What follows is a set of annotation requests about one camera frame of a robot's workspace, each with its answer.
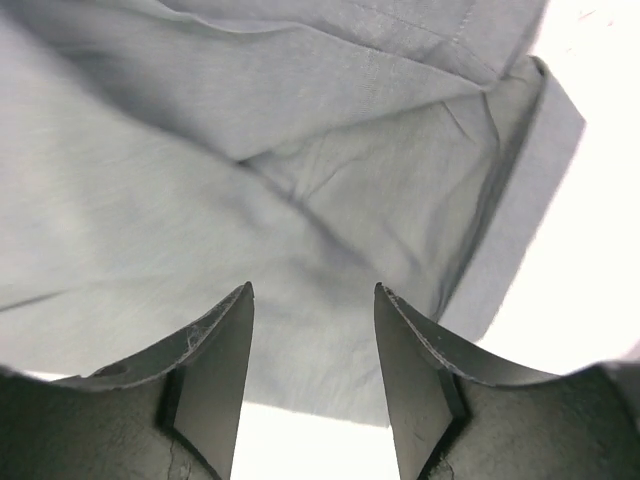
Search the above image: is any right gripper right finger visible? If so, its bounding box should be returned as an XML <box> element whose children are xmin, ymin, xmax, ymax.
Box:
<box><xmin>374</xmin><ymin>285</ymin><xmax>639</xmax><ymax>480</ymax></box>

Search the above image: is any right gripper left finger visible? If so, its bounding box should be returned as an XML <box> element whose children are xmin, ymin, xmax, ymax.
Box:
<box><xmin>1</xmin><ymin>284</ymin><xmax>254</xmax><ymax>480</ymax></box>

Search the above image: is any grey long sleeve shirt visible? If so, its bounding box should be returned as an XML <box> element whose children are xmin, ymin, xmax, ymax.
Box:
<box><xmin>1</xmin><ymin>1</ymin><xmax>583</xmax><ymax>426</ymax></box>

